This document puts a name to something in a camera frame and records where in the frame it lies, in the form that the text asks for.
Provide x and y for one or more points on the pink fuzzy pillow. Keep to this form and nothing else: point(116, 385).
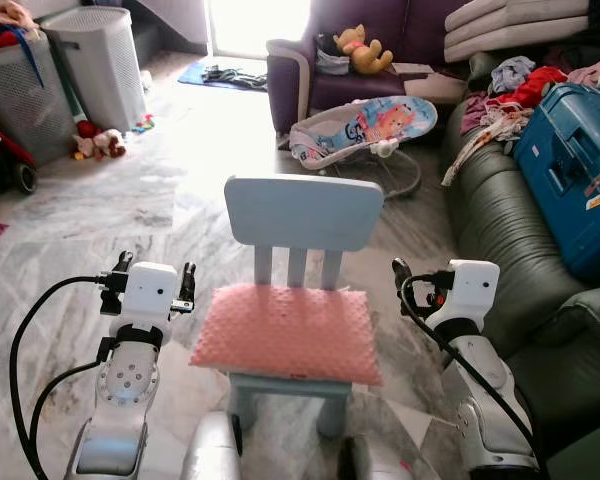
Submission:
point(290, 330)

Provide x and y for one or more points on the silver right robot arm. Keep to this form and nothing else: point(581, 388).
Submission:
point(485, 385)

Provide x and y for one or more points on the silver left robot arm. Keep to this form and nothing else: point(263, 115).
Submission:
point(125, 385)

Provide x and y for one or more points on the dark green leather sofa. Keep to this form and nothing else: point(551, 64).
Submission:
point(500, 230)

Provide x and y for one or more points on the light blue child chair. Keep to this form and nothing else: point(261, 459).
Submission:
point(300, 212)

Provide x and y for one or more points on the small plush toy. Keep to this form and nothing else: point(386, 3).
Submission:
point(100, 143)

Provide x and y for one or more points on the cartoon print baby bouncer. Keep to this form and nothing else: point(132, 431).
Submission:
point(370, 125)

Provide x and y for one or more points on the white patterned cloth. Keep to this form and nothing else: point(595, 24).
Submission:
point(490, 135)

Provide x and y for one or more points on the black stroller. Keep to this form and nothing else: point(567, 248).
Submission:
point(0, 150)

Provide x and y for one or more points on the silver left robot leg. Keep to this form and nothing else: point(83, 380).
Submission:
point(210, 450)

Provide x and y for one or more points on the silver robot leg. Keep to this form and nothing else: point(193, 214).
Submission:
point(375, 462)
point(210, 450)

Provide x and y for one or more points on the blue hard suitcase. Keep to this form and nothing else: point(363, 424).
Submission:
point(570, 170)

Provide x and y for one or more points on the silver right robot leg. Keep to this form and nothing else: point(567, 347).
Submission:
point(375, 462)

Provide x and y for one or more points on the grey mesh laundry basket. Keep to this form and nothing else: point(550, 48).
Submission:
point(20, 100)

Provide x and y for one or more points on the tall grey laundry basket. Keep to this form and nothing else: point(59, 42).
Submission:
point(100, 70)

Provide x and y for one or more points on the blue floor mat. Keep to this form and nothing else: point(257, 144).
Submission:
point(220, 75)

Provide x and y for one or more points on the purple armchair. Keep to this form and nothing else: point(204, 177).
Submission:
point(290, 85)

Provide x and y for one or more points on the yellow teddy bear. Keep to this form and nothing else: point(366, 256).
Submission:
point(362, 50)

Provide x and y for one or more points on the red garment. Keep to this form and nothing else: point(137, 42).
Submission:
point(535, 88)

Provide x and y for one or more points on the light pink garment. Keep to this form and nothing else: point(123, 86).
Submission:
point(598, 70)

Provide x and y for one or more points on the grey blue garment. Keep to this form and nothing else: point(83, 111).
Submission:
point(515, 72)

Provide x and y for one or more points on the beige folded mattress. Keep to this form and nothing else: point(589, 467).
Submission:
point(515, 30)

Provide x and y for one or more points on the pink plush toy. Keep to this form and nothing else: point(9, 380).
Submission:
point(8, 15)

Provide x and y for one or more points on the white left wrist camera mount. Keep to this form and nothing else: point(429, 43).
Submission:
point(152, 290)

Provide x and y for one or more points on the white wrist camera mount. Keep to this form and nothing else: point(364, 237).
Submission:
point(475, 290)
point(152, 290)

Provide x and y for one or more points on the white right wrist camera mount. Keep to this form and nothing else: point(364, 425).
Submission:
point(475, 290)

